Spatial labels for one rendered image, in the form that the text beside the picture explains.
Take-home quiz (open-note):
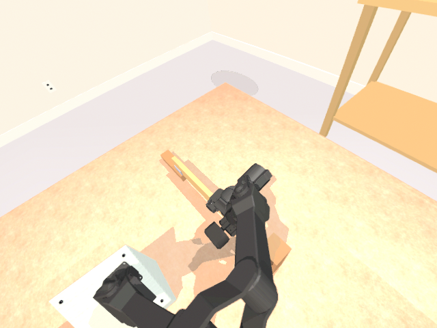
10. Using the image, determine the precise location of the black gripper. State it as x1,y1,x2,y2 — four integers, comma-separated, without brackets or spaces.
204,214,237,249

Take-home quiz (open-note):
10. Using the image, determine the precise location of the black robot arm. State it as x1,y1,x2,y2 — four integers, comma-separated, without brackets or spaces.
93,163,278,328

